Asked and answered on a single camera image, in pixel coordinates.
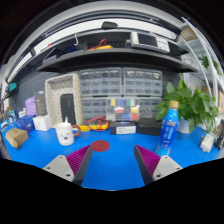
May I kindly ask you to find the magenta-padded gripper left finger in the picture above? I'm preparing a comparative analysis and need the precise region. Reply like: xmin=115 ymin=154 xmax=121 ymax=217
xmin=43 ymin=143 xmax=94 ymax=186

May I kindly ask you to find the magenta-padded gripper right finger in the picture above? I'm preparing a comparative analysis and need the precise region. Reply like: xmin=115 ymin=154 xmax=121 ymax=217
xmin=134 ymin=144 xmax=184 ymax=186

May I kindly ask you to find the blue drink bottle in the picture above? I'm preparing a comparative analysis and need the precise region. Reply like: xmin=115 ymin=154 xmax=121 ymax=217
xmin=154 ymin=100 xmax=180 ymax=158

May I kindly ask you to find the black zip case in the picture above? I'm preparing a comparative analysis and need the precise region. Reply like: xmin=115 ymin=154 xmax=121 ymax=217
xmin=136 ymin=117 xmax=164 ymax=137

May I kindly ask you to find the flat round red coaster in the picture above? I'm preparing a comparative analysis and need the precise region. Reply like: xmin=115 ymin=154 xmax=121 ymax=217
xmin=91 ymin=139 xmax=111 ymax=153

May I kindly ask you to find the white cardboard box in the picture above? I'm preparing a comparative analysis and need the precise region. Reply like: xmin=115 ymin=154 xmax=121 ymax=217
xmin=32 ymin=114 xmax=53 ymax=132

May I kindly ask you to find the yellow multimeter with red leads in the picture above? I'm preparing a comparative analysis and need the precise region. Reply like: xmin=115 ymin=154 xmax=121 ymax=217
xmin=79 ymin=116 xmax=110 ymax=132

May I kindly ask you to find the white power adapter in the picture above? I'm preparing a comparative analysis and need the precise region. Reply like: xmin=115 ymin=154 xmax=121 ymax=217
xmin=199 ymin=133 xmax=215 ymax=154

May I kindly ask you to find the brown cardboard box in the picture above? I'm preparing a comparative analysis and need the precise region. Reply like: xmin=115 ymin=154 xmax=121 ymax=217
xmin=4 ymin=127 xmax=30 ymax=150

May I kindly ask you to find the black rectangular speaker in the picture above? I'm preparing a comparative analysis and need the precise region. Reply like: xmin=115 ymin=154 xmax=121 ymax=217
xmin=59 ymin=93 xmax=77 ymax=126

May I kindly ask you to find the blue box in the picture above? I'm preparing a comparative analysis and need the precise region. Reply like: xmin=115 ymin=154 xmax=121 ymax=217
xmin=15 ymin=115 xmax=36 ymax=134

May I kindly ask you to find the beige dotted storage tray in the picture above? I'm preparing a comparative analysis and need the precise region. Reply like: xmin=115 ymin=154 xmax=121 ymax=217
xmin=44 ymin=73 xmax=84 ymax=128

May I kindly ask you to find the dark grey upright box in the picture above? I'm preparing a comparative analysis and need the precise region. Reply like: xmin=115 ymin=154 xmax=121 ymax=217
xmin=34 ymin=90 xmax=48 ymax=117

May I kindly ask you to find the clear box of colourful parts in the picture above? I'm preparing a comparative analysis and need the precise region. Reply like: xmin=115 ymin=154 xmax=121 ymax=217
xmin=105 ymin=97 xmax=141 ymax=122

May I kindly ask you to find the purple bag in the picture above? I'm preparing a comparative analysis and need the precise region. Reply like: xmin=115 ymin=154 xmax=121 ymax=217
xmin=24 ymin=96 xmax=38 ymax=117

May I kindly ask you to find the green potted plant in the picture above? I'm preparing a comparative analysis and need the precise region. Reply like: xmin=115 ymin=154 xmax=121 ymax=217
xmin=155 ymin=73 xmax=219 ymax=135

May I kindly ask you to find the white metal rack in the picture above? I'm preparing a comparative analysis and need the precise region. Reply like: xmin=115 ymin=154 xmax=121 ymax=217
xmin=179 ymin=16 xmax=224 ymax=111

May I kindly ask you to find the dark overhead shelf unit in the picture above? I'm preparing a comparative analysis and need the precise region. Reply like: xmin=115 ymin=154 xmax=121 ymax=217
xmin=6 ymin=19 xmax=199 ymax=81

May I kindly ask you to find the white mug with orange handle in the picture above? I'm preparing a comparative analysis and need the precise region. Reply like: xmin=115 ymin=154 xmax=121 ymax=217
xmin=54 ymin=116 xmax=82 ymax=147

